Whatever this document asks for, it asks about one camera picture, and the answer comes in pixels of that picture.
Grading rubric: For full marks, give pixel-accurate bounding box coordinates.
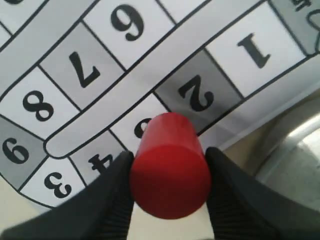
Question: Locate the printed paper game board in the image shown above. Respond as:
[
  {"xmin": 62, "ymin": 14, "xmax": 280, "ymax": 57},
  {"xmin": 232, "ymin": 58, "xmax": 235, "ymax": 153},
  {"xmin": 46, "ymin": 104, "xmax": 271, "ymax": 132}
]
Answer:
[{"xmin": 0, "ymin": 0, "xmax": 320, "ymax": 209}]

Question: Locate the stainless steel bowl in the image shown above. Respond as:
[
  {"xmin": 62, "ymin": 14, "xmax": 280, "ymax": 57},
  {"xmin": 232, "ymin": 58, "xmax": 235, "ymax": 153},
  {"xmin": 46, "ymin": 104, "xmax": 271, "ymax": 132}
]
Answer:
[{"xmin": 224, "ymin": 90, "xmax": 320, "ymax": 211}]

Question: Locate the red cylinder game piece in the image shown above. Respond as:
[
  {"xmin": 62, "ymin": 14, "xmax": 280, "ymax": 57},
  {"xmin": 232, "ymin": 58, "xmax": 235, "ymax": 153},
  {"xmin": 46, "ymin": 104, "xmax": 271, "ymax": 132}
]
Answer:
[{"xmin": 129, "ymin": 112, "xmax": 212, "ymax": 220}]

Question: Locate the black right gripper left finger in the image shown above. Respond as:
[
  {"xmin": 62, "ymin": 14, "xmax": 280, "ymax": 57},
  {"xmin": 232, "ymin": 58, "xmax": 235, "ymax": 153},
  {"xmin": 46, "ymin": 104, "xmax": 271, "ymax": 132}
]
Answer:
[{"xmin": 0, "ymin": 151, "xmax": 134, "ymax": 240}]

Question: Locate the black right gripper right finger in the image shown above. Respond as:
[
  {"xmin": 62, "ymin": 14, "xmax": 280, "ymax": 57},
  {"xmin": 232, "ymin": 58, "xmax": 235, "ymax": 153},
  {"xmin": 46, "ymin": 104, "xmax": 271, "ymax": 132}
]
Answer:
[{"xmin": 205, "ymin": 147, "xmax": 320, "ymax": 240}]

